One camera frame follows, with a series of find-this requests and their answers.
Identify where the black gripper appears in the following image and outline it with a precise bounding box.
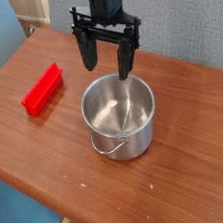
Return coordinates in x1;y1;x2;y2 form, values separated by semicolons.
69;6;141;81

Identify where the red plastic block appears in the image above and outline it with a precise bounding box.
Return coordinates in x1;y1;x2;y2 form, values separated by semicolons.
21;62;63;117

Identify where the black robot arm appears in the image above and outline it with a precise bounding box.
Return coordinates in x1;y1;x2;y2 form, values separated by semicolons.
69;0;142;81

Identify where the wooden shelf unit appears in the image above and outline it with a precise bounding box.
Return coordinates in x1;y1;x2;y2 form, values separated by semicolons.
9;0;51;36

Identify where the metal pot with handle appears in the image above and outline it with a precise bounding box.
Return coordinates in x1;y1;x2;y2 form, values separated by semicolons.
81;73;156;161

